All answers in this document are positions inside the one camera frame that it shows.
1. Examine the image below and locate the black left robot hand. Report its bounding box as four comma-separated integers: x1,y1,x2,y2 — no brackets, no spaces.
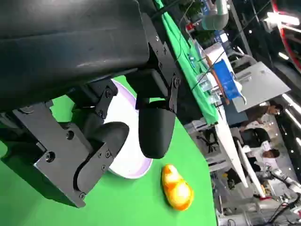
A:
0,0,182,208

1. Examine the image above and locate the green cloth on workshop table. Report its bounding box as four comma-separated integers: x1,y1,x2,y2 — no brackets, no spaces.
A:
154,0,220,125

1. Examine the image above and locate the lilac plate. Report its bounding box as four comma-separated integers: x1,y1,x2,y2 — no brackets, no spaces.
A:
103,79,154,180

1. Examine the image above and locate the brown wooden stick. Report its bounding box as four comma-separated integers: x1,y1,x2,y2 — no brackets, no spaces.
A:
205,55,230,105

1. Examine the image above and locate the blue box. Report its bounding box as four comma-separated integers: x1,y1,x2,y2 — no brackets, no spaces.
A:
212,58,243,101

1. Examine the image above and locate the black office chair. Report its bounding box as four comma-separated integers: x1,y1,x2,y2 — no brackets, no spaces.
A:
196,129,220,154

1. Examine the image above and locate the orange white toy bread roll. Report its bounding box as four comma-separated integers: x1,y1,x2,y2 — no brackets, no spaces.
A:
160,164,195,211

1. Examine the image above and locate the white workshop table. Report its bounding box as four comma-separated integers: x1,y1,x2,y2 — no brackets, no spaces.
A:
214,121,249,189

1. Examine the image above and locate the grey desk board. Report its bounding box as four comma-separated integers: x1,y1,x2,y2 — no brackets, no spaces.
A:
231,61,292,113

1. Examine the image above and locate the person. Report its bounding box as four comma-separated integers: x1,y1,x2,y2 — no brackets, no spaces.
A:
246,148,282,171
239,100,284,132

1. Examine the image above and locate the red framed machine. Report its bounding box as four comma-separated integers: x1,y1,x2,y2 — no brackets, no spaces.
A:
262,0,301,70

